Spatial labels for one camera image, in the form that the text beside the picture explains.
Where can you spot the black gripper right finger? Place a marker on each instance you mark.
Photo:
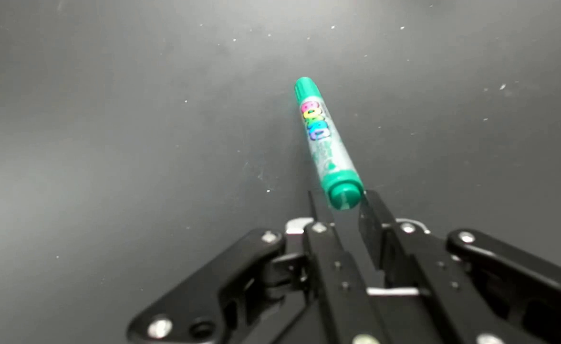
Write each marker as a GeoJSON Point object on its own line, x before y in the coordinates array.
{"type": "Point", "coordinates": [476, 288]}

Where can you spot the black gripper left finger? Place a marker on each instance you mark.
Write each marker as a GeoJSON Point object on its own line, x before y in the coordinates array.
{"type": "Point", "coordinates": [270, 288]}

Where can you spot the green marker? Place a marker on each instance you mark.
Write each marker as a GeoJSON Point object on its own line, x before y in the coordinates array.
{"type": "Point", "coordinates": [337, 173]}

